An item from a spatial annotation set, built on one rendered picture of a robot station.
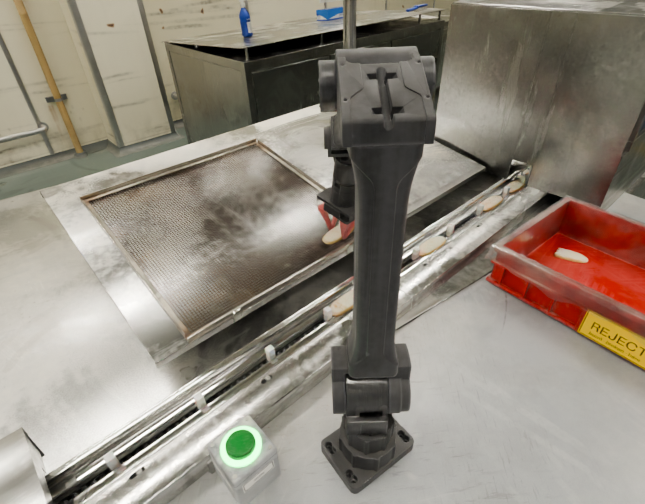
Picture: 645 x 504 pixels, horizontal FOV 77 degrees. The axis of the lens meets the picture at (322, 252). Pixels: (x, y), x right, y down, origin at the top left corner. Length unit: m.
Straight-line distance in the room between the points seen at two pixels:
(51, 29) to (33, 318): 3.37
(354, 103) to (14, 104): 3.98
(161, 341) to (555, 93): 1.07
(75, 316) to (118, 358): 0.18
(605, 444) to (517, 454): 0.14
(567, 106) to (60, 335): 1.27
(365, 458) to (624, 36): 1.00
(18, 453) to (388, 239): 0.55
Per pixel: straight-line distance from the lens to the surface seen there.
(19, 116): 4.27
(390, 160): 0.36
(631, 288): 1.10
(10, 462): 0.71
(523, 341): 0.88
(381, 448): 0.63
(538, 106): 1.26
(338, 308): 0.82
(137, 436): 0.73
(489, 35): 1.30
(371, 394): 0.56
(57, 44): 4.25
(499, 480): 0.71
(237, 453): 0.60
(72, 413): 0.85
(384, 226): 0.38
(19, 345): 1.02
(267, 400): 0.69
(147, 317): 0.82
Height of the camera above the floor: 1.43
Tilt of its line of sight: 37 degrees down
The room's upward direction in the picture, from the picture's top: 2 degrees counter-clockwise
